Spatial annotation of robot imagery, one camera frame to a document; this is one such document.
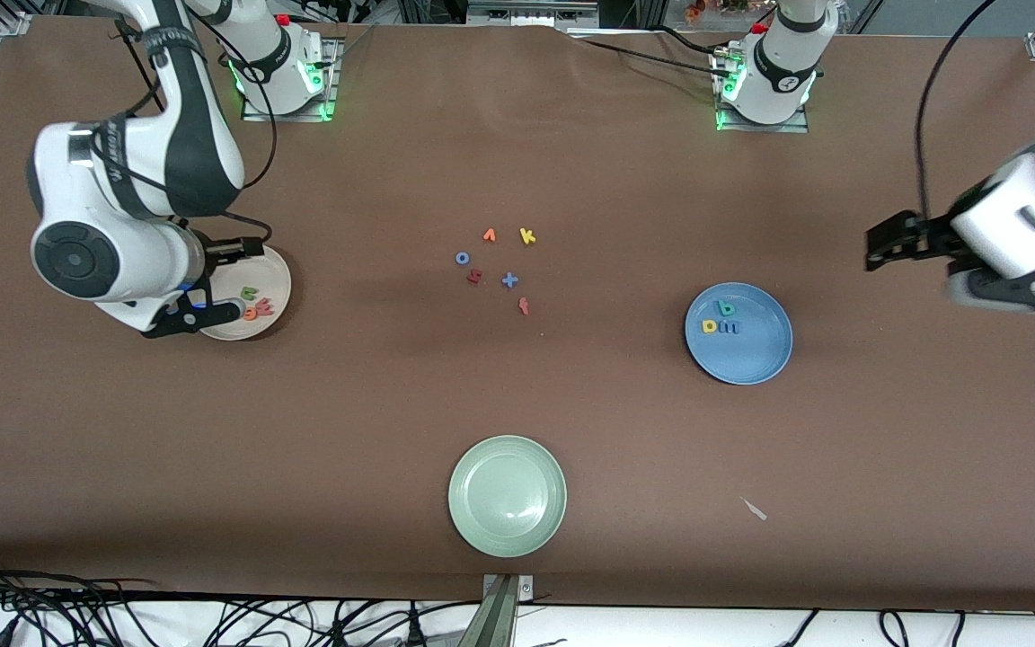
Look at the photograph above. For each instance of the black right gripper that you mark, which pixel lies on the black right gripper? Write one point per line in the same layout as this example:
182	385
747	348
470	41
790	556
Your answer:
212	252

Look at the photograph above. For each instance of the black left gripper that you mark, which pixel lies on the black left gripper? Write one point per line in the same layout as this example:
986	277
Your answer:
933	238

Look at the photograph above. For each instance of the blue foam letter m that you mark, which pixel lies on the blue foam letter m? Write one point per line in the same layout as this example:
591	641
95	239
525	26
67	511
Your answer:
730	328

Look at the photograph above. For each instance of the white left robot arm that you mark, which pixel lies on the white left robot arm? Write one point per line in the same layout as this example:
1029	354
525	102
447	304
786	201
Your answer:
1030	216

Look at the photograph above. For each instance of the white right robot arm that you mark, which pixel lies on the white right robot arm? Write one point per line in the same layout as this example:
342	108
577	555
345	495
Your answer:
104	261

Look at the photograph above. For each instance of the beige brown plate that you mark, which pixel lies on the beige brown plate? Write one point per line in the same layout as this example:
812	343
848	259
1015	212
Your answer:
270	279

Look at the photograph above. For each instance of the brown table cover sheet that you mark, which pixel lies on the brown table cover sheet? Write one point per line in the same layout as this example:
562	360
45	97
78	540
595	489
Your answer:
212	431

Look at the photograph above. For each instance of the blue plate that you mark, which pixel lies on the blue plate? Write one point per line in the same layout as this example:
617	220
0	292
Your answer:
738	359

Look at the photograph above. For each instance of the yellow foam letter k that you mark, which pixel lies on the yellow foam letter k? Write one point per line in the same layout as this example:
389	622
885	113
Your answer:
525	236

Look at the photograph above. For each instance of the white tape scrap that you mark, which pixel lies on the white tape scrap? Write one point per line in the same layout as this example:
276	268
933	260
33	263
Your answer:
756	510

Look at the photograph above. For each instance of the orange artificial flowers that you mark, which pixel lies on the orange artificial flowers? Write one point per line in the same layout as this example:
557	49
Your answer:
695	9

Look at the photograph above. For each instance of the pale green plate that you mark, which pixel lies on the pale green plate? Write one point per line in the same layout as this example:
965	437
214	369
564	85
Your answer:
507	494

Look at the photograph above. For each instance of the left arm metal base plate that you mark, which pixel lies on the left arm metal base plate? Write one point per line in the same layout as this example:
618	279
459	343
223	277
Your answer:
800	126

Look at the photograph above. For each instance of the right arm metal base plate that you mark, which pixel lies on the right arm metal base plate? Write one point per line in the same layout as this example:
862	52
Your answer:
329	99

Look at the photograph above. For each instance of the aluminium frame rail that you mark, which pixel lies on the aluminium frame rail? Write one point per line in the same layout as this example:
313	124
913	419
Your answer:
531	13

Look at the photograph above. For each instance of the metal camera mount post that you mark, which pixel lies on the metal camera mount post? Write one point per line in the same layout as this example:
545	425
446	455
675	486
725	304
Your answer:
501	620

